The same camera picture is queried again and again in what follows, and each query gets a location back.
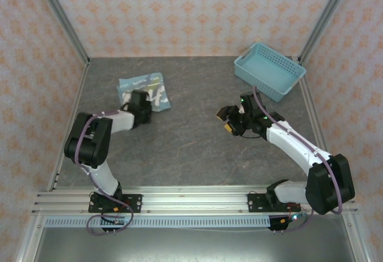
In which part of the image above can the light blue printed t-shirt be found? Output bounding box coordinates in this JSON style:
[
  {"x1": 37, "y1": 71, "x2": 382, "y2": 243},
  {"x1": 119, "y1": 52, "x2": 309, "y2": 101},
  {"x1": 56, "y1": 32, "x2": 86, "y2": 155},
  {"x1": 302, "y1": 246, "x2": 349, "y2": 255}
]
[{"x1": 116, "y1": 72, "x2": 172, "y2": 112}]

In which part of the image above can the light blue plastic basket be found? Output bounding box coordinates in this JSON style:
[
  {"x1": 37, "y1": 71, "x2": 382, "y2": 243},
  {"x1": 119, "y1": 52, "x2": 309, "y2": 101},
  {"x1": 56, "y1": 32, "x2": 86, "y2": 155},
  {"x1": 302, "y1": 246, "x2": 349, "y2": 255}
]
[{"x1": 233, "y1": 42, "x2": 307, "y2": 103}]

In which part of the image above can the wide aluminium mounting beam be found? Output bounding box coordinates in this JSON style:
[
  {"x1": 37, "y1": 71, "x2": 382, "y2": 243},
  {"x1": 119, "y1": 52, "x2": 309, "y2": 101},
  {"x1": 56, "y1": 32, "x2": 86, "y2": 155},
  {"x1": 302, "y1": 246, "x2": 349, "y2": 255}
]
[{"x1": 31, "y1": 185, "x2": 359, "y2": 215}]

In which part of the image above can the grey metal sheet panel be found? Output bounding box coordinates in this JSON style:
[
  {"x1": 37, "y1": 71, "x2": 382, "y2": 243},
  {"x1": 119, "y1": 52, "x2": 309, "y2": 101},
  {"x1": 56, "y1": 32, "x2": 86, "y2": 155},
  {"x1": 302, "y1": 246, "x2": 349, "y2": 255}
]
[{"x1": 29, "y1": 227, "x2": 367, "y2": 262}]

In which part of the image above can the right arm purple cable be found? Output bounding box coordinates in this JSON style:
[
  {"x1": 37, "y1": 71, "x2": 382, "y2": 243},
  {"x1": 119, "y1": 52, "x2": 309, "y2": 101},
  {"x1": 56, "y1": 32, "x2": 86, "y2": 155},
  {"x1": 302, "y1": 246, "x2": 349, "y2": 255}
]
[{"x1": 253, "y1": 85, "x2": 344, "y2": 233}]

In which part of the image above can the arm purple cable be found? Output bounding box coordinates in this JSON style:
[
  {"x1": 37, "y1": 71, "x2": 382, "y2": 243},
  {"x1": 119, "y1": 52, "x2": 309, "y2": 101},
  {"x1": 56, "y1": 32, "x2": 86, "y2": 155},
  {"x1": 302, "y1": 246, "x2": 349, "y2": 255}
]
[
  {"x1": 74, "y1": 109, "x2": 134, "y2": 236},
  {"x1": 253, "y1": 85, "x2": 344, "y2": 233}
]

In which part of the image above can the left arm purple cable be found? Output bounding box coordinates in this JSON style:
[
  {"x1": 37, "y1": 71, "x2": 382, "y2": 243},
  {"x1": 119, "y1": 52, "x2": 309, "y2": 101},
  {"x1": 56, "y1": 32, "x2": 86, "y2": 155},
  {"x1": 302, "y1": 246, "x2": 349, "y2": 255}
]
[{"x1": 74, "y1": 109, "x2": 134, "y2": 236}]

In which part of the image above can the aluminium table side rail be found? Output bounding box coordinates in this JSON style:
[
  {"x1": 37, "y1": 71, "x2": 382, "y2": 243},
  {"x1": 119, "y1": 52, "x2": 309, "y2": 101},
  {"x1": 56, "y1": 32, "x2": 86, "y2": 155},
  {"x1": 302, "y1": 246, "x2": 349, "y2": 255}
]
[
  {"x1": 47, "y1": 60, "x2": 90, "y2": 191},
  {"x1": 299, "y1": 61, "x2": 341, "y2": 191}
]

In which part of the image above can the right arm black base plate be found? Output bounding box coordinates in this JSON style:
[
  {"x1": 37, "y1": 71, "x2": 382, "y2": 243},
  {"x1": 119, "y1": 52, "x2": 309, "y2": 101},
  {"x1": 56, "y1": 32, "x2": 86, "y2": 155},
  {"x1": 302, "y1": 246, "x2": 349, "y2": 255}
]
[{"x1": 247, "y1": 192, "x2": 302, "y2": 214}]

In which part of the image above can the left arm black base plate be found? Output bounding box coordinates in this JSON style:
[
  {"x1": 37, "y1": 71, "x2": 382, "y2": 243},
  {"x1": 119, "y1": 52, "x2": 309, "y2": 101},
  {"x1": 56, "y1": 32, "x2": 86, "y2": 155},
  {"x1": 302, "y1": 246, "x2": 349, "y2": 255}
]
[{"x1": 88, "y1": 194, "x2": 143, "y2": 214}]

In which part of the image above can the white slotted cable duct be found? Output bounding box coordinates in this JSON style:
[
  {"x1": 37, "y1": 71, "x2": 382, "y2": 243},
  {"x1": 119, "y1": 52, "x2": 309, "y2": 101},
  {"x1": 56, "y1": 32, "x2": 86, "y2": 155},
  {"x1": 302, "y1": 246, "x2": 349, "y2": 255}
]
[{"x1": 44, "y1": 216, "x2": 272, "y2": 229}]

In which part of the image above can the aluminium corner post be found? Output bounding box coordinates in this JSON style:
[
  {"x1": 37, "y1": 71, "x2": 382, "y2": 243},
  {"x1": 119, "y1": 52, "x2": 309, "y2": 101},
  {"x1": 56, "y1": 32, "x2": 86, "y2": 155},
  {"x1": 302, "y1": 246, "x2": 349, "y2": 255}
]
[
  {"x1": 32, "y1": 0, "x2": 90, "y2": 65},
  {"x1": 299, "y1": 0, "x2": 355, "y2": 64}
]

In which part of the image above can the aluminium lower frame rail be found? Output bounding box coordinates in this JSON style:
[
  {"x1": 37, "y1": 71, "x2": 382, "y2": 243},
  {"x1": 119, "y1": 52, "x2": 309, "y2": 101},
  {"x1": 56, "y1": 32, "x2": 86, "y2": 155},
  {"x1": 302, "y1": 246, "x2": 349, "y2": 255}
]
[
  {"x1": 342, "y1": 214, "x2": 372, "y2": 262},
  {"x1": 16, "y1": 214, "x2": 45, "y2": 262}
]

